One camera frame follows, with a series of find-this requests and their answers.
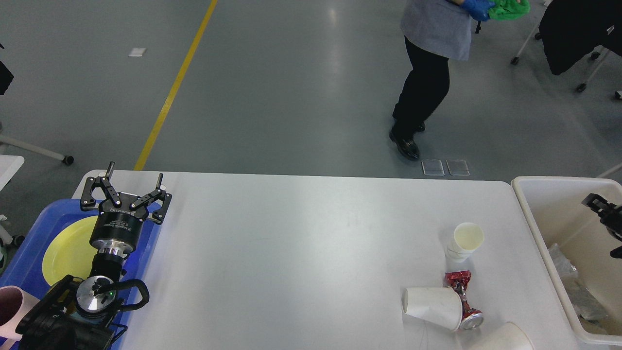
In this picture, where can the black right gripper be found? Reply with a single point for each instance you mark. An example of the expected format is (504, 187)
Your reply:
(612, 218)

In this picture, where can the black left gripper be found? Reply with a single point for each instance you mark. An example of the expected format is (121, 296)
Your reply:
(119, 226)

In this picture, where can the yellow plastic plate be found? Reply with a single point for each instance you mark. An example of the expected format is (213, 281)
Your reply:
(70, 252)

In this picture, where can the clear plastic wrap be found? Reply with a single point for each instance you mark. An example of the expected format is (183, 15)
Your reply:
(584, 303)

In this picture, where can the small white cup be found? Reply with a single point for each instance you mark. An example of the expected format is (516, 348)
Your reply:
(466, 239)

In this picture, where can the white paper cup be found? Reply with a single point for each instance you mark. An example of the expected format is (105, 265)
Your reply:
(507, 337)
(437, 305)

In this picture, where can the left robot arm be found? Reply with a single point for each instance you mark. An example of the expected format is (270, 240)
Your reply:
(42, 329)

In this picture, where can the beige plastic bin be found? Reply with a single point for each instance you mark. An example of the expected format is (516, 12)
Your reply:
(555, 213)

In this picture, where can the white side table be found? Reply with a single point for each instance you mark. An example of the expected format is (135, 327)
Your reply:
(9, 165)

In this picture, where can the pink mug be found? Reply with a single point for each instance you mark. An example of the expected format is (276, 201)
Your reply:
(15, 303)

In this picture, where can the red snack wrapper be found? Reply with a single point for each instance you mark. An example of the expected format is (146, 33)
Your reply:
(458, 280)

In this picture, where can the right floor plate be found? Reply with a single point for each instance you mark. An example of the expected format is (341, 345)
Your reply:
(457, 167)

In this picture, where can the floor plate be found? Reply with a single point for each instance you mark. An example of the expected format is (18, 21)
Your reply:
(457, 167)
(432, 167)

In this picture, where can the red soda can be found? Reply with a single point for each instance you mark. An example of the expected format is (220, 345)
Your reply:
(471, 318)

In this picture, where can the left floor plate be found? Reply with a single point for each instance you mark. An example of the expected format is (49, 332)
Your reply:
(432, 167)

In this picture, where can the black jacket on chair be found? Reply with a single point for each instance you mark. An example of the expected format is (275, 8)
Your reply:
(571, 29)

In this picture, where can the person in grey apron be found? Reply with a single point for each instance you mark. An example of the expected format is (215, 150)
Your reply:
(435, 31)

